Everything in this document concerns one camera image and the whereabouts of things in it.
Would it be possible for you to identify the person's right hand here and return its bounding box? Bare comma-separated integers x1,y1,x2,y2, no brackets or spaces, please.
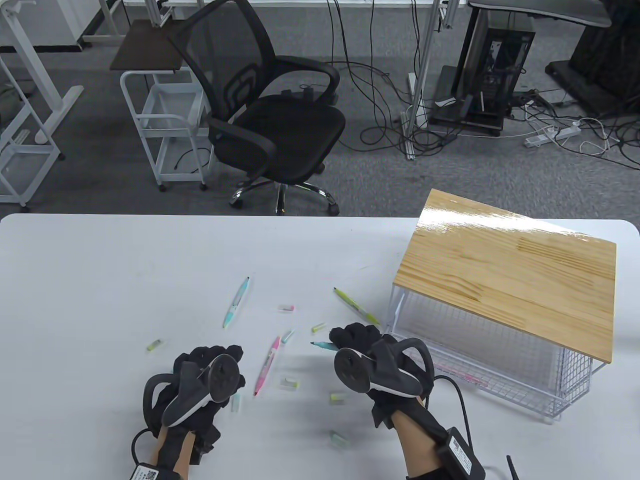
329,322,436,431

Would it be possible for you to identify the person's left hand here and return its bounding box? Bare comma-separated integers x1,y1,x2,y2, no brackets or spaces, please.
149,344,247,466

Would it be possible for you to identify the green double-ended highlighter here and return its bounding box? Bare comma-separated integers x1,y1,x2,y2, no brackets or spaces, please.
333,287,381,329

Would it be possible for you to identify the pink double-ended highlighter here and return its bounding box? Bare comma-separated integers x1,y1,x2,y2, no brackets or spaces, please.
253,336,282,397
434,364,490,389

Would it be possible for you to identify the white wire basket wooden top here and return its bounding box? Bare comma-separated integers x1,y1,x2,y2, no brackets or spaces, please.
379,188,618,425

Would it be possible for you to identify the person's right forearm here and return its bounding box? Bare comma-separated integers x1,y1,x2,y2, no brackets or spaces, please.
392,405,486,480

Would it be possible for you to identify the person's left forearm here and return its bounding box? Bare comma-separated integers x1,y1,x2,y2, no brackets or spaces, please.
131,427,196,480

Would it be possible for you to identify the grey black hand tracker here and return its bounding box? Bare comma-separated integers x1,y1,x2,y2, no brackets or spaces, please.
333,337,436,399
142,353,242,429

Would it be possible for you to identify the black wrist-worn box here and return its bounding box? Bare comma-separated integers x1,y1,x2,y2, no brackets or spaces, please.
434,426,487,480
130,463,175,480

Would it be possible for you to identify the black mesh office chair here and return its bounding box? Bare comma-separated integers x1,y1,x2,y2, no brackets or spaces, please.
166,0,347,217

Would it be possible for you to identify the white power strip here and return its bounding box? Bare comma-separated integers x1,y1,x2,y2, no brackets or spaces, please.
523,125,582,149

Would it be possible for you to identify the white standing desk leg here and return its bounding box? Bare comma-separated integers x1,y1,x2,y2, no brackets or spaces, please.
0,0,85,146

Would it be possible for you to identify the black computer tower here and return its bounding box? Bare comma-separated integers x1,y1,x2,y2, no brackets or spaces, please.
429,9,537,138

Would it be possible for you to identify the white cart with brown top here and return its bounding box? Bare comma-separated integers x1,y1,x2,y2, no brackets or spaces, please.
110,20,212,193

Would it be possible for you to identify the white cabinet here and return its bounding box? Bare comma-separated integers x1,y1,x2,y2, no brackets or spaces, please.
20,0,126,52

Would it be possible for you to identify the black stand base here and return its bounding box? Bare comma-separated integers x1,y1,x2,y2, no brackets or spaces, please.
545,0,640,119

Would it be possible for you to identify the grey desk top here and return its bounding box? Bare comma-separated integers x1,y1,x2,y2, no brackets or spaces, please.
467,0,613,29

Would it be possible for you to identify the black glove cable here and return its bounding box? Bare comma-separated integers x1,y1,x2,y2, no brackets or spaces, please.
434,374,471,436
131,427,161,468

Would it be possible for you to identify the aluminium frame leg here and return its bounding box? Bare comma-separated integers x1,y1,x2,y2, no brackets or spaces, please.
401,0,449,162

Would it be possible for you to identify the tangle of black floor cables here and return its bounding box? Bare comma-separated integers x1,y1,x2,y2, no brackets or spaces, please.
327,0,640,168

